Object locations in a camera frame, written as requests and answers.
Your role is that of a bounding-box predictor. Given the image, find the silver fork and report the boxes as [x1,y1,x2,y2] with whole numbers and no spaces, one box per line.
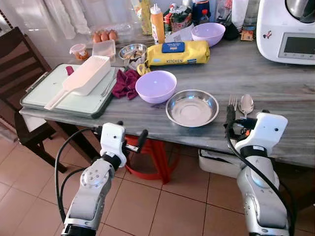
[228,95,238,113]

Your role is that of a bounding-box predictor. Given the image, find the white kitchen appliance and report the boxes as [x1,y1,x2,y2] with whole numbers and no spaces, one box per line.
[256,0,315,66]

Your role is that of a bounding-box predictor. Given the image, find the white plastic scoop container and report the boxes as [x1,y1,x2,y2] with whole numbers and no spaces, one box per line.
[44,55,112,110]

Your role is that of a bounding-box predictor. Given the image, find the small orange box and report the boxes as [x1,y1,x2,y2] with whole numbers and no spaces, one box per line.
[241,27,256,42]

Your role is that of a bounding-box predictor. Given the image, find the white storage box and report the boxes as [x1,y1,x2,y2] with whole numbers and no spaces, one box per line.
[198,148,243,178]

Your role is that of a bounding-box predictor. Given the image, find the orange sauce bottle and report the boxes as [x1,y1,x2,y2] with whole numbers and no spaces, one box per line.
[150,3,166,44]

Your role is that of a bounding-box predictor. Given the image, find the small pink lidded cup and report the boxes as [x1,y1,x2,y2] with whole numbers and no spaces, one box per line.
[69,43,90,61]

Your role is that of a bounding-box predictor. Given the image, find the small steel bowl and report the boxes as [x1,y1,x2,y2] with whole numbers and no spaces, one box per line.
[118,43,148,65]

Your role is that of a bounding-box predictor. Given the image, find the maroon cloth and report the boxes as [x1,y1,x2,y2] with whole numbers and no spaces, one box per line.
[112,68,141,100]

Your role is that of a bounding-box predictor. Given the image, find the dark wooden chair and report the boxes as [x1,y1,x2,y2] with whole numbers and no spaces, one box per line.
[0,27,68,174]

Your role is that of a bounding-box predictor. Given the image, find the pale green tray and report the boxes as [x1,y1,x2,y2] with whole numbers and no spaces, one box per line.
[20,63,120,119]

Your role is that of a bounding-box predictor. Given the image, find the clear plastic container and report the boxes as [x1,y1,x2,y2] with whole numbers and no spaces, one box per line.
[92,39,117,62]

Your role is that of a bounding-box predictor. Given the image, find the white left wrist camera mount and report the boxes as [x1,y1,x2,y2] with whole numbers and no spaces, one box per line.
[100,123,127,156]

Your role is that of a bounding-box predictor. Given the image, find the lilac plastic bowl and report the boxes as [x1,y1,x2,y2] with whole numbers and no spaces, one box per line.
[135,70,177,104]
[191,23,226,48]

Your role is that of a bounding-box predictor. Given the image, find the yellow green food packet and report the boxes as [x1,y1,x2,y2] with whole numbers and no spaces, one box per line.
[131,0,153,36]

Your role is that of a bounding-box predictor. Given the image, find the small black pouch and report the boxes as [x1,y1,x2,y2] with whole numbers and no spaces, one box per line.
[223,22,241,41]

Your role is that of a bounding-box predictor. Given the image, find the steel cutlery piece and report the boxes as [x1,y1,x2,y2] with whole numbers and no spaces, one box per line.
[100,68,119,97]

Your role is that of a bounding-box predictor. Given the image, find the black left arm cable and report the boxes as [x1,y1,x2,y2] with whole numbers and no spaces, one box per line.
[54,126,103,223]

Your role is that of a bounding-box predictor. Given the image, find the colourful snack packet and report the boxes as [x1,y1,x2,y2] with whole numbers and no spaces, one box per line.
[164,3,194,33]

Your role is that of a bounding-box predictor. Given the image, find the silver spoon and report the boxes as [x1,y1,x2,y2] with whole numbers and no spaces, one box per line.
[239,94,254,118]

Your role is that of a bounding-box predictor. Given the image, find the white plastic bottle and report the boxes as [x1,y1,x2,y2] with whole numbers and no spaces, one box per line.
[231,0,250,31]

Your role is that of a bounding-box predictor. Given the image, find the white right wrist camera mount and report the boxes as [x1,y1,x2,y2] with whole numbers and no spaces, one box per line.
[235,113,289,154]

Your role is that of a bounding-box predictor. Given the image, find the yellow kitchen towel pack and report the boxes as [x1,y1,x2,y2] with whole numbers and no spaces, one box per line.
[146,40,211,67]

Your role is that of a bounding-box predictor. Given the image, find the red plastic stool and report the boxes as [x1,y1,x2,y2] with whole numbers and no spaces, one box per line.
[123,135,181,185]

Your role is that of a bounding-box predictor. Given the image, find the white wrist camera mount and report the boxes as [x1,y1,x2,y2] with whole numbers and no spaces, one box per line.
[235,113,289,154]
[100,123,127,156]

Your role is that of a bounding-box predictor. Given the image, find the yellow handled scissors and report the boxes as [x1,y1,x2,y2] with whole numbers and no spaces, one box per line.
[137,62,151,76]

